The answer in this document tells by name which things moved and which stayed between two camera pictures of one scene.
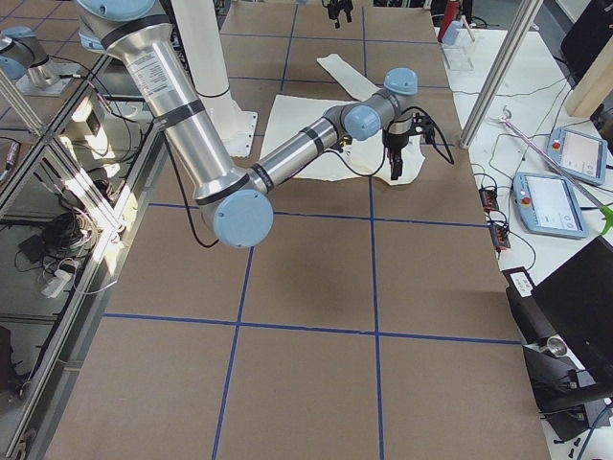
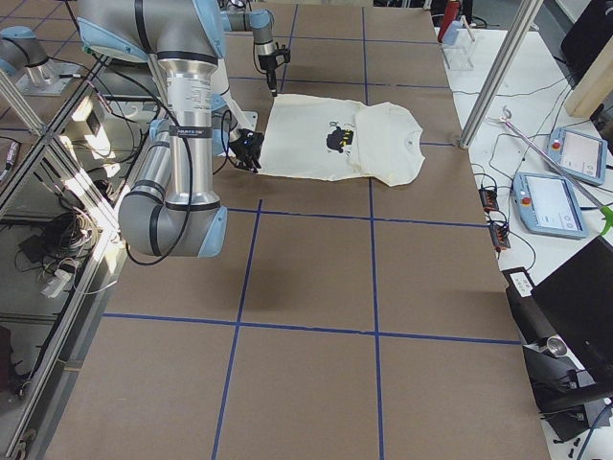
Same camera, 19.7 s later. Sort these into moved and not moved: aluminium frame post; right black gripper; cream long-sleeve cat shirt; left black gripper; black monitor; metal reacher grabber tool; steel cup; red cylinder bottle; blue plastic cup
Moved: cream long-sleeve cat shirt; left black gripper; right black gripper
Not moved: steel cup; red cylinder bottle; metal reacher grabber tool; blue plastic cup; aluminium frame post; black monitor
